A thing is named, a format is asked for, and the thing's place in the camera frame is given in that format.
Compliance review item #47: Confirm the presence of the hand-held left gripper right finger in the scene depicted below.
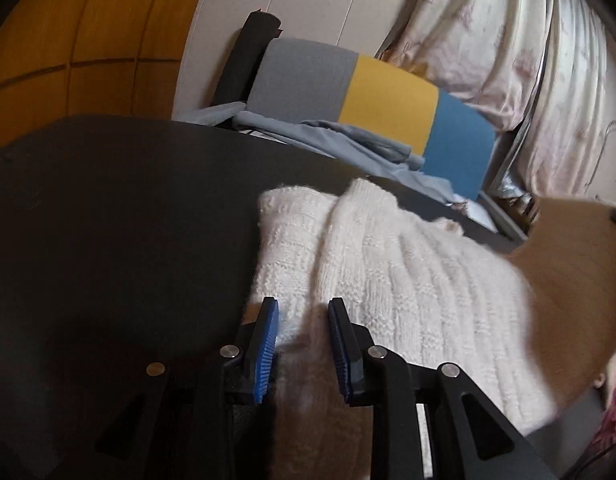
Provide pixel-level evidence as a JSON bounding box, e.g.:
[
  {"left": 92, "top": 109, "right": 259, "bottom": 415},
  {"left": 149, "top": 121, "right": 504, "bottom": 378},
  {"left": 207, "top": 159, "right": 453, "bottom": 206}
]
[{"left": 327, "top": 297, "right": 556, "bottom": 480}]

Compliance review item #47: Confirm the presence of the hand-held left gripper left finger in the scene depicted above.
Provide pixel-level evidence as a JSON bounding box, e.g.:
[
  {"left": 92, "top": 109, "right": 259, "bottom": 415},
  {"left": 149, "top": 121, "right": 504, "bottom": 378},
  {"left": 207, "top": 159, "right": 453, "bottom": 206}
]
[{"left": 48, "top": 296, "right": 280, "bottom": 480}]

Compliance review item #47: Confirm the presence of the white knit sweater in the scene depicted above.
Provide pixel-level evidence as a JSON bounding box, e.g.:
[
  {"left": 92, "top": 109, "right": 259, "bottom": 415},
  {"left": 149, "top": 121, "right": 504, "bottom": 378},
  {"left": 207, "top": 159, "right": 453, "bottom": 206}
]
[{"left": 243, "top": 177, "right": 560, "bottom": 480}]

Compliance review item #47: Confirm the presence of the white deer print cushion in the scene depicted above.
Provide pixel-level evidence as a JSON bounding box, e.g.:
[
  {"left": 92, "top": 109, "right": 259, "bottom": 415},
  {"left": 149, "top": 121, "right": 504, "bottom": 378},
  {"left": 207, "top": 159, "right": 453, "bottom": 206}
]
[{"left": 450, "top": 195, "right": 495, "bottom": 228}]

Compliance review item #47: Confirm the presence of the grey garment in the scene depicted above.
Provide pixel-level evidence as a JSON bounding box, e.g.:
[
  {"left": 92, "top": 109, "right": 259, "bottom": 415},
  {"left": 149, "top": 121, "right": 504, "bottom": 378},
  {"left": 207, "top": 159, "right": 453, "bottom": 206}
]
[{"left": 180, "top": 101, "right": 455, "bottom": 207}]

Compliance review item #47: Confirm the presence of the grey yellow blue chair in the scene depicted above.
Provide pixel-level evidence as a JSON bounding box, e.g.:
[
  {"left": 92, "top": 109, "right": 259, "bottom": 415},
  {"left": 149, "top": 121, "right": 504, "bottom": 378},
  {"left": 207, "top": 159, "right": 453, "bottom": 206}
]
[{"left": 247, "top": 37, "right": 530, "bottom": 253}]

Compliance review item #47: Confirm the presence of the pink sweater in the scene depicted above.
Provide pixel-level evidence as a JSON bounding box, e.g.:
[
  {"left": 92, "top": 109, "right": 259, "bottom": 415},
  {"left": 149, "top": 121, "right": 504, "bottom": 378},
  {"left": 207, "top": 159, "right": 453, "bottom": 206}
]
[{"left": 599, "top": 349, "right": 616, "bottom": 442}]

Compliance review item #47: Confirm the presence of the black rolled mat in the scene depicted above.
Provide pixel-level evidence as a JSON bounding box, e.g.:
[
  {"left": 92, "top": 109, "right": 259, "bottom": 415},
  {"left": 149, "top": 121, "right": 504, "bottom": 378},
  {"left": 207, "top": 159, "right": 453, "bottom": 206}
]
[{"left": 213, "top": 10, "right": 285, "bottom": 107}]

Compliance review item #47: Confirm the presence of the pale floral hanging quilt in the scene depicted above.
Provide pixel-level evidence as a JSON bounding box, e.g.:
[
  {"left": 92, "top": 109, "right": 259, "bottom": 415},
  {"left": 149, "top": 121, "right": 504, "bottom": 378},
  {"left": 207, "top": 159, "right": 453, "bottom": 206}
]
[{"left": 377, "top": 0, "right": 555, "bottom": 132}]

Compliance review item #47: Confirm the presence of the orange wooden wardrobe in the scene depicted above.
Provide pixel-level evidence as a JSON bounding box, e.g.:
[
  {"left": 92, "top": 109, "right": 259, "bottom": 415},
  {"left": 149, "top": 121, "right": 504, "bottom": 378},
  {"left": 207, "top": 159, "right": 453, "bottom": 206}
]
[{"left": 0, "top": 0, "right": 215, "bottom": 127}]

